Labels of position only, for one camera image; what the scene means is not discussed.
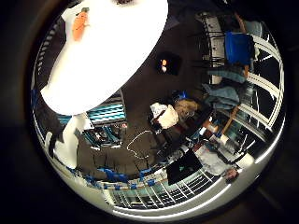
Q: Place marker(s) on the orange carrot plush toy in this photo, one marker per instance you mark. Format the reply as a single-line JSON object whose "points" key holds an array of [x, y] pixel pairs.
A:
{"points": [[79, 26]]}

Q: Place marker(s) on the calico cat plush toy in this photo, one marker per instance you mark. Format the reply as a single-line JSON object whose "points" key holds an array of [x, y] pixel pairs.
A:
{"points": [[124, 1]]}

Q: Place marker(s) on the teal striped panel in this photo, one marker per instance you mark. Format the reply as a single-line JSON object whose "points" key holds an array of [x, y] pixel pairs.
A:
{"points": [[107, 113]]}

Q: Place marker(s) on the small black box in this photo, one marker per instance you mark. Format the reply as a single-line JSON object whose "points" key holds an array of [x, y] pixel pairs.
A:
{"points": [[173, 60]]}

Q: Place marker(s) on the black monitor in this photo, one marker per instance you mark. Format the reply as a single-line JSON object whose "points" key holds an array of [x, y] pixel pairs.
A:
{"points": [[183, 166]]}

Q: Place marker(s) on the person in blue jeans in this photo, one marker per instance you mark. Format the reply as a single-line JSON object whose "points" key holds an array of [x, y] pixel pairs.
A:
{"points": [[222, 95]]}

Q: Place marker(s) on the wooden pole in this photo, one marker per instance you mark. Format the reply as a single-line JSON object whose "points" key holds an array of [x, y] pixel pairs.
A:
{"points": [[231, 119]]}

